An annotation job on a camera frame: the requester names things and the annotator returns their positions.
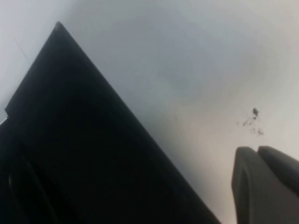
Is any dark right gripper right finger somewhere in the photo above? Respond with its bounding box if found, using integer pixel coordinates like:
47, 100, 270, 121
257, 145, 299, 194

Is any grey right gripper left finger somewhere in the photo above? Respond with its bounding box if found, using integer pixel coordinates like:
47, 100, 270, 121
230, 146, 299, 224

